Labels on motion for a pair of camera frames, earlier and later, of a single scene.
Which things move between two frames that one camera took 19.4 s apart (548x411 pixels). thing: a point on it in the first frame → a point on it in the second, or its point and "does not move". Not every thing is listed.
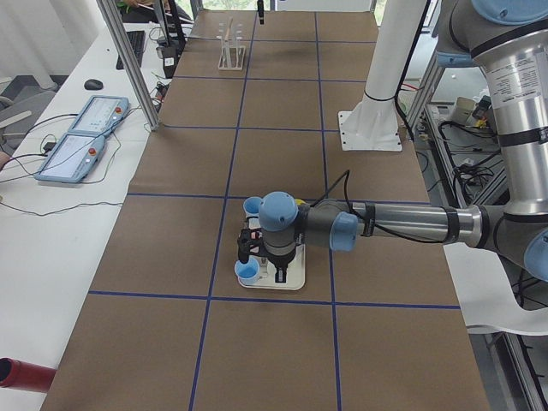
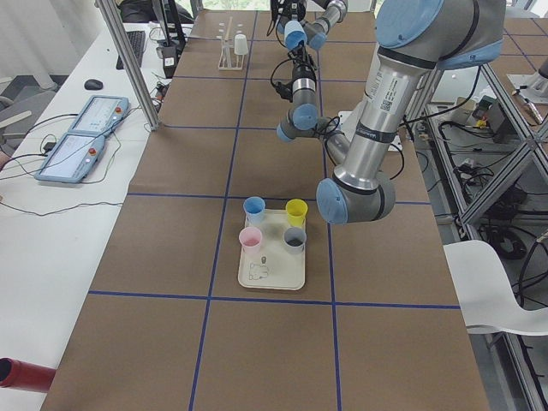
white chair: x=485 y=293 does not move
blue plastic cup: x=248 y=272 → x=294 y=33
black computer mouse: x=93 y=84 does not move
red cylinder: x=25 y=376 does not move
